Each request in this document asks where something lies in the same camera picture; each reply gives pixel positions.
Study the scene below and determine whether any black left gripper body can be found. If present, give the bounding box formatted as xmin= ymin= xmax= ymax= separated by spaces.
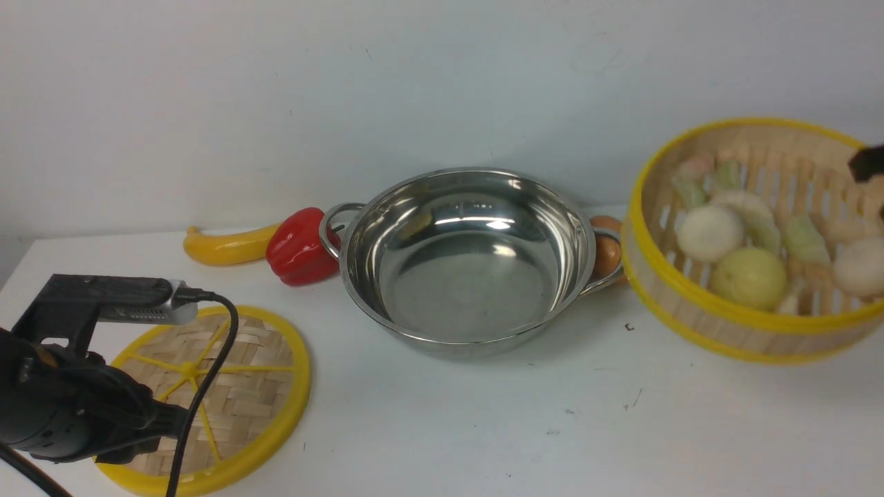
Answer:
xmin=1 ymin=331 xmax=188 ymax=465

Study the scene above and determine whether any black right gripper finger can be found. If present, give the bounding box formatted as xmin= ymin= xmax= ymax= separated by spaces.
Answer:
xmin=848 ymin=144 xmax=884 ymax=184

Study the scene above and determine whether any yellow rimmed bamboo steamer basket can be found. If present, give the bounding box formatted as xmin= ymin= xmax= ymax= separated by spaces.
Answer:
xmin=622 ymin=117 xmax=883 ymax=364

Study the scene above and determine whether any yellow rimmed bamboo steamer lid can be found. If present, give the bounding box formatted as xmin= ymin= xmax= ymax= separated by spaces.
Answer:
xmin=113 ymin=306 xmax=311 ymax=496

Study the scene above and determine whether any stainless steel pot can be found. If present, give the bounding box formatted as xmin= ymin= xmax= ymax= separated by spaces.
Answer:
xmin=318 ymin=167 xmax=624 ymax=359

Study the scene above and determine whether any green dumpling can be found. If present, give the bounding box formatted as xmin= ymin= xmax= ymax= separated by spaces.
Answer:
xmin=782 ymin=215 xmax=832 ymax=265

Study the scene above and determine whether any white bun at right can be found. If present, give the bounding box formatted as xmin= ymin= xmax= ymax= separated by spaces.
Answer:
xmin=833 ymin=237 xmax=883 ymax=299

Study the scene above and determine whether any yellow green steamed bun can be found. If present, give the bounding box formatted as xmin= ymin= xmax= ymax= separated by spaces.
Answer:
xmin=709 ymin=246 xmax=789 ymax=311

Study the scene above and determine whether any pink shrimp dumpling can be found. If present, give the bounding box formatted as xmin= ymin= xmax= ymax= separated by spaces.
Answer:
xmin=675 ymin=153 xmax=716 ymax=182

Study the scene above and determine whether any white steamed bun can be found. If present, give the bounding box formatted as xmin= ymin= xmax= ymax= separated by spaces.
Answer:
xmin=676 ymin=204 xmax=746 ymax=263

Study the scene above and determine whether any yellow banana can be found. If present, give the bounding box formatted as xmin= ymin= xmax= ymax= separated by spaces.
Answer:
xmin=182 ymin=223 xmax=281 ymax=267

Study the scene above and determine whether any red bell pepper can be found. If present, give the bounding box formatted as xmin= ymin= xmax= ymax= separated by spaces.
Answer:
xmin=265 ymin=207 xmax=338 ymax=286

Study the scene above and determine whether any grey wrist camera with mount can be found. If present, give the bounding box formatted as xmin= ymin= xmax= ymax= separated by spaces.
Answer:
xmin=12 ymin=274 xmax=210 ymax=358

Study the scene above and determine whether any black camera cable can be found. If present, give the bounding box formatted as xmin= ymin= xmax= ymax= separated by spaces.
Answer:
xmin=164 ymin=289 xmax=240 ymax=497

